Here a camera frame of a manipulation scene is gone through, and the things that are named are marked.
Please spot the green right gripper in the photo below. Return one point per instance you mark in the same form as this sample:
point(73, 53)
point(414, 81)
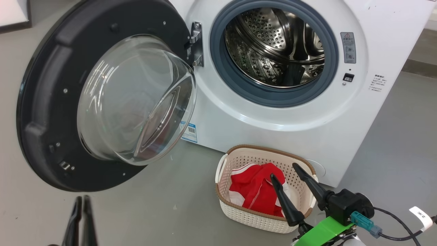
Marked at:
point(321, 232)

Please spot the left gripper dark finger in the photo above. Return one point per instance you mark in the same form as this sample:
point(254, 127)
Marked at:
point(88, 225)
point(74, 225)

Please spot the red and white garment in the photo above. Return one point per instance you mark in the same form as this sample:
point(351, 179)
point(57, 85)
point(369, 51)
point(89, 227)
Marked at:
point(252, 188)

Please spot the black round glass washer door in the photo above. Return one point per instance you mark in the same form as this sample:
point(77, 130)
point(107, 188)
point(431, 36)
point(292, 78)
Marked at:
point(44, 102)

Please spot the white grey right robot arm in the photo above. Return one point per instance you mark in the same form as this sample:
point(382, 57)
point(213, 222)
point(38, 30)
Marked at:
point(351, 242)

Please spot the cream basket with brown rim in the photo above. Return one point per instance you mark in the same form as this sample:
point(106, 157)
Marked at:
point(245, 218)

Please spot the white front-load washing machine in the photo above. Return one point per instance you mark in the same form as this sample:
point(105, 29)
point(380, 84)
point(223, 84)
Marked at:
point(273, 126)

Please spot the black door latch slot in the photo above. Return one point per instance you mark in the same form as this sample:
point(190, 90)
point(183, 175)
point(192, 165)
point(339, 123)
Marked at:
point(348, 77)

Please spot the metal door hinge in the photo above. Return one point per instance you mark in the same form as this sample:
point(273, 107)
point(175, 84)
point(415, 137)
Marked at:
point(197, 44)

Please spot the blue energy label sticker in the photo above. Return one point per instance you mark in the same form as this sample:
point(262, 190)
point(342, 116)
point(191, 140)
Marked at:
point(192, 131)

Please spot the grey warning sticker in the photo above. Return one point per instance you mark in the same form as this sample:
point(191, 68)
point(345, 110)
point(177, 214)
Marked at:
point(348, 48)

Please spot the stainless steel perforated drum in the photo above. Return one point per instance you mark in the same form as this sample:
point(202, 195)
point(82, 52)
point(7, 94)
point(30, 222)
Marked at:
point(259, 44)

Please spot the dark grey baseboard strip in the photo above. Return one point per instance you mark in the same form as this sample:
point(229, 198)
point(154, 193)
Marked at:
point(421, 70)

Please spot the white board with dark border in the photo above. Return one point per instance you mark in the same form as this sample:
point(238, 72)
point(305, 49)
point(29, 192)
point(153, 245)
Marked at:
point(12, 12)

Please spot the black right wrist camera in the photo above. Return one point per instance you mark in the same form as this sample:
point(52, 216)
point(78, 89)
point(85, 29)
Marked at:
point(348, 205)

